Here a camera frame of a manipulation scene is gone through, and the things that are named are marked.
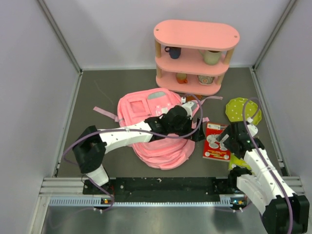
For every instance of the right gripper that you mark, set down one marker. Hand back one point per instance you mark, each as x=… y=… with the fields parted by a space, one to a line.
x=228 y=131

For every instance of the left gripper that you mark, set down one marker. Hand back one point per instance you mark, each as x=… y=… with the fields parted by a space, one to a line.
x=199 y=135

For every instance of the red cartoon book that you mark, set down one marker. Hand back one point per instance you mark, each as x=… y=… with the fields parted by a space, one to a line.
x=214 y=149

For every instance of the pink student backpack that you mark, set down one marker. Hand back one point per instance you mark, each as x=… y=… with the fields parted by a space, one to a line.
x=164 y=154

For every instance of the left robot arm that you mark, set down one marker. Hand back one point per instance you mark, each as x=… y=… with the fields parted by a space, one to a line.
x=93 y=144

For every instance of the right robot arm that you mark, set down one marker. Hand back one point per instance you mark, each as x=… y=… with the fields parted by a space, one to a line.
x=282 y=210

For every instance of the green polka dot plate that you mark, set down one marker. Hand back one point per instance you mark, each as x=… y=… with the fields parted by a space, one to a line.
x=234 y=110

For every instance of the green cartoon book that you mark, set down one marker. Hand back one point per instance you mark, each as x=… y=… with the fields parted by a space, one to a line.
x=238 y=165

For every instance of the patterned flower-shaped bowl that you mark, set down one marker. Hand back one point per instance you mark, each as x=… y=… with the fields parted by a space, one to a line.
x=205 y=80

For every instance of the orange cup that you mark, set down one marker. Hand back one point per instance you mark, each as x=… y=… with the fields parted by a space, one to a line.
x=181 y=78

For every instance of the beige ceramic mug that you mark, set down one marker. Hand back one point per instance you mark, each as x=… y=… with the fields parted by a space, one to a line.
x=210 y=57

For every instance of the pink three-tier wooden shelf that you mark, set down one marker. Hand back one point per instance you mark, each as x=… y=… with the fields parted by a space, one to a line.
x=192 y=36

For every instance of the dark blue mug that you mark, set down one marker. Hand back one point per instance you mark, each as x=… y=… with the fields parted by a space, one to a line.
x=174 y=52

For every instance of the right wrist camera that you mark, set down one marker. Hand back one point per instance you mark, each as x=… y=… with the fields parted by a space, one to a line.
x=251 y=127

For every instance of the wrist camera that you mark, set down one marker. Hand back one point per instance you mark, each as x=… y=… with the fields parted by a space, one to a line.
x=251 y=127
x=190 y=106

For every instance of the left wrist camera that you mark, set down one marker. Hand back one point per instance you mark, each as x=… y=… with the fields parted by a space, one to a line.
x=190 y=106

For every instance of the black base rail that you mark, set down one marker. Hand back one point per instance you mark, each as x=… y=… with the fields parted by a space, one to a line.
x=168 y=189

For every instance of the white cable duct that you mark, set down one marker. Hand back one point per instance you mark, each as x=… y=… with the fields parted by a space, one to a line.
x=91 y=201

